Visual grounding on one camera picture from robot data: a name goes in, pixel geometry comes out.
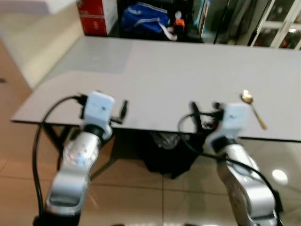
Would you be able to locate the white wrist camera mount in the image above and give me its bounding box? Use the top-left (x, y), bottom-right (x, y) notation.
top-left (83, 91), bottom-right (116, 129)
top-left (213, 103), bottom-right (251, 143)

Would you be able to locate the golden metal spoon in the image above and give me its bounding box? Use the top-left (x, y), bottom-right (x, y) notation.
top-left (240, 89), bottom-right (269, 131)

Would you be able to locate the white framed glass cabinet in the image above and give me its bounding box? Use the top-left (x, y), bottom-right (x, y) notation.
top-left (251, 0), bottom-right (301, 50)

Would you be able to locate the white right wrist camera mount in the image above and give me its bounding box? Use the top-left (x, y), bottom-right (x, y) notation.
top-left (213, 103), bottom-right (251, 143)

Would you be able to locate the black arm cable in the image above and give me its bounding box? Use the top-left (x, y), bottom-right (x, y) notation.
top-left (177, 112), bottom-right (279, 210)
top-left (32, 95), bottom-right (88, 218)

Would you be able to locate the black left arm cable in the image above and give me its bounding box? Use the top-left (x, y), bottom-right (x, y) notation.
top-left (32, 95), bottom-right (88, 218)

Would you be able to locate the red and white cardboard box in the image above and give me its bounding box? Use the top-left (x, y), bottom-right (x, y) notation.
top-left (76, 0), bottom-right (118, 37)

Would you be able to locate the blue fabric bag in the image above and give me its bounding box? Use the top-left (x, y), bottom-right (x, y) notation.
top-left (119, 2), bottom-right (178, 41)

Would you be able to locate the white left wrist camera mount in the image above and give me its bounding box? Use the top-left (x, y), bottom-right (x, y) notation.
top-left (83, 91), bottom-right (116, 129)

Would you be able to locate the orange and white bottle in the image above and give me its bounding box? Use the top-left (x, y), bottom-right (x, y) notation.
top-left (173, 11), bottom-right (187, 36)

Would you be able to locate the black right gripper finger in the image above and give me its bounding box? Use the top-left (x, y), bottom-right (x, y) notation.
top-left (190, 101), bottom-right (202, 128)

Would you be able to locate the black waste bin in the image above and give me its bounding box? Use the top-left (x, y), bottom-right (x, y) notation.
top-left (135, 131), bottom-right (208, 179)

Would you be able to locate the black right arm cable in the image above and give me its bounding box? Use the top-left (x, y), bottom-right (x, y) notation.
top-left (177, 112), bottom-right (279, 210)

